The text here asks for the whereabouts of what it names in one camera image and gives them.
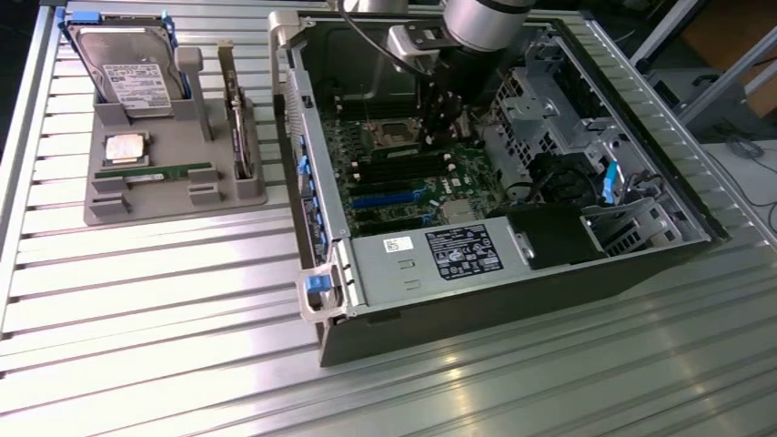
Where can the black plastic air shroud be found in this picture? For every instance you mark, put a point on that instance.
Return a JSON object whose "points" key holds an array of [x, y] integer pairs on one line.
{"points": [[552, 232]]}

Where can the silver CPU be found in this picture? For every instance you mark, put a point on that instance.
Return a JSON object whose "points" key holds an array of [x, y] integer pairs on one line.
{"points": [[126, 149]]}

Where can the silver hard disk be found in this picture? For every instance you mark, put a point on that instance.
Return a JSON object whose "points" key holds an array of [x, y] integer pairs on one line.
{"points": [[125, 68]]}

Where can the green motherboard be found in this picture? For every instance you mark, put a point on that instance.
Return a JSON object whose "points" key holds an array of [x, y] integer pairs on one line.
{"points": [[395, 191]]}

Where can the grey power supply unit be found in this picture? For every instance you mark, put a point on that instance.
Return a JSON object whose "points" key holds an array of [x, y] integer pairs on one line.
{"points": [[438, 264]]}

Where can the black box on desk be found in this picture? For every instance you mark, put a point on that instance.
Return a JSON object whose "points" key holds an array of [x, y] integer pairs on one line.
{"points": [[692, 100]]}

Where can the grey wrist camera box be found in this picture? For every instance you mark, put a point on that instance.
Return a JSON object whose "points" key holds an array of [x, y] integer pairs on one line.
{"points": [[410, 41]]}

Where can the blue case latch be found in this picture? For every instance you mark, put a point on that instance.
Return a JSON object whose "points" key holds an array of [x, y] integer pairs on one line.
{"points": [[318, 284]]}

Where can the aluminium frame post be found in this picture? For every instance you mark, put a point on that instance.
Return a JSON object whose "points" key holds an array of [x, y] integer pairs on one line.
{"points": [[728, 77]]}

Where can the grey parts rack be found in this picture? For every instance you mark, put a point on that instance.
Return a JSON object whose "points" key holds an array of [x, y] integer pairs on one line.
{"points": [[177, 200]]}

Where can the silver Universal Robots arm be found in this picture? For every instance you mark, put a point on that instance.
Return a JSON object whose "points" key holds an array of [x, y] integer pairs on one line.
{"points": [[483, 20]]}

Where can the blue disk caddy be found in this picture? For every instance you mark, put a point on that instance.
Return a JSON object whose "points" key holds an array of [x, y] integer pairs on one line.
{"points": [[182, 73]]}

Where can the silver disk bay cage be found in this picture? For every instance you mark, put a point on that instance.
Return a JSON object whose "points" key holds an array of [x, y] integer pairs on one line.
{"points": [[535, 118]]}

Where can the graphics card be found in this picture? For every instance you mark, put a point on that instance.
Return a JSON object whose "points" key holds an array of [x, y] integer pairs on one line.
{"points": [[238, 123]]}

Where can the blue expansion slot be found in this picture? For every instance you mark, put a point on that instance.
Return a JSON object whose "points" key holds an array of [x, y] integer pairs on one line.
{"points": [[386, 199]]}

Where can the black RAM slot bank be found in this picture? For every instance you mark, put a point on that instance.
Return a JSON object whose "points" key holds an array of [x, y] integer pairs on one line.
{"points": [[395, 170]]}

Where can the CPU socket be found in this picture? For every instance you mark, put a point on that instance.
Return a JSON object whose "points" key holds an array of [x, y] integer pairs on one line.
{"points": [[391, 134]]}

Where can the open black PC case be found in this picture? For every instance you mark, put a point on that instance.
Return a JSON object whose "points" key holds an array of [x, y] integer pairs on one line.
{"points": [[486, 309]]}

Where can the green RAM stick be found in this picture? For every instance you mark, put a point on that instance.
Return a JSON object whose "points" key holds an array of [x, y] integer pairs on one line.
{"points": [[165, 172]]}

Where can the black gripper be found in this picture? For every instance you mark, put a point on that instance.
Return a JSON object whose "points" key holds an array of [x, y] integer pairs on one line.
{"points": [[442, 98]]}

